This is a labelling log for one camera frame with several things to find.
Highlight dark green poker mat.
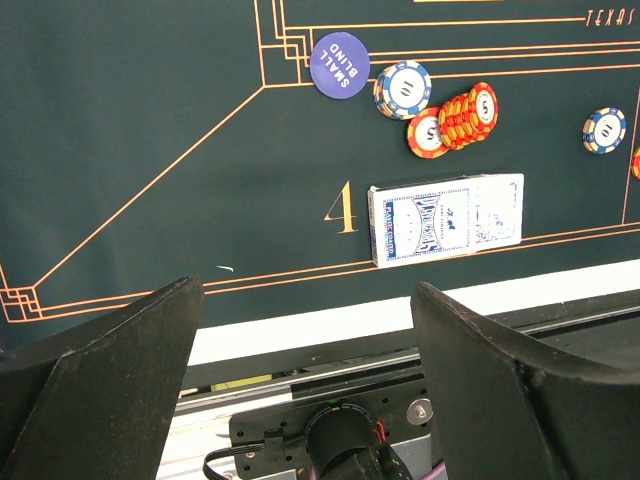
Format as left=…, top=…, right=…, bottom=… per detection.
left=1, top=1, right=639, bottom=348

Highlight purple small blind button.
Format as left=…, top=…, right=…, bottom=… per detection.
left=309, top=31, right=370, bottom=100

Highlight blue ten chips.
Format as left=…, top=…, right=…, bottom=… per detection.
left=373, top=60, right=432, bottom=120

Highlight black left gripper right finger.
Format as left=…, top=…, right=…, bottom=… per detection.
left=411, top=282, right=639, bottom=479

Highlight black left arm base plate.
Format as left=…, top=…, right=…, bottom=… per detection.
left=202, top=393, right=440, bottom=479

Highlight blue playing card box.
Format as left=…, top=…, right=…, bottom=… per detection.
left=367, top=173, right=525, bottom=268

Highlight aluminium mounting rail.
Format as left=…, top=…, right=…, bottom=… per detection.
left=157, top=291, right=639, bottom=479

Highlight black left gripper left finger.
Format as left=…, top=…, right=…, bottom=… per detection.
left=1, top=277, right=204, bottom=479

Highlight spread red five chips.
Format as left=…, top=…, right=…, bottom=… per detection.
left=406, top=81, right=499, bottom=160

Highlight red five chip stack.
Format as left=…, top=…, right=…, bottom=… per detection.
left=630, top=147, right=640, bottom=179

